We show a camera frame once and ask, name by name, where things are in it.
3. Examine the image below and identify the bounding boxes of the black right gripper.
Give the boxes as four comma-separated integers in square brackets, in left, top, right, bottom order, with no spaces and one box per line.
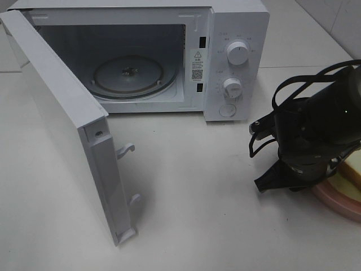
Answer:
[254,142,355,193]

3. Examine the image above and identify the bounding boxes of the pink round plate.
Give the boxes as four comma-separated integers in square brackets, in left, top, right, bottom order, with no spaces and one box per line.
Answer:
[311,177,360,224]

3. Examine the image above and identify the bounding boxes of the sandwich with lettuce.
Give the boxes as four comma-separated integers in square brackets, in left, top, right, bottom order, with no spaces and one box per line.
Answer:
[328,151,360,202]

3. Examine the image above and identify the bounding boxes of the round white door button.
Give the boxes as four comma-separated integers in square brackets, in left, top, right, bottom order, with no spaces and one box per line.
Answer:
[219,104,236,117]

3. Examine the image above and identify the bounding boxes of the white microwave knob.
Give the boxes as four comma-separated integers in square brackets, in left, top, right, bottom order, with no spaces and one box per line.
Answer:
[226,41,249,65]
[223,77,243,99]

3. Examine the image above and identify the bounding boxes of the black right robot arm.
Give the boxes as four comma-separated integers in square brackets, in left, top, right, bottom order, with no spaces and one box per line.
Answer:
[249,59,360,193]

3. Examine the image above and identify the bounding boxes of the white microwave oven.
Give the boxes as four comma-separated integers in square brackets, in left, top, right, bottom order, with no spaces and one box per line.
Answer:
[1,1,270,121]

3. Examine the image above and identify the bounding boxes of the warning label sticker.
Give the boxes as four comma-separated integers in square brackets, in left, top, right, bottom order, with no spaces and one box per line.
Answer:
[190,48,208,82]

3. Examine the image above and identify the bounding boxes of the glass microwave turntable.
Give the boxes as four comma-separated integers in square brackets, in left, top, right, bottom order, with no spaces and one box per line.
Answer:
[90,55,179,100]

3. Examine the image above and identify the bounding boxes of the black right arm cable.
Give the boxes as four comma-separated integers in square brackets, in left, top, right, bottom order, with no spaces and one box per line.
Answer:
[248,59,361,159]

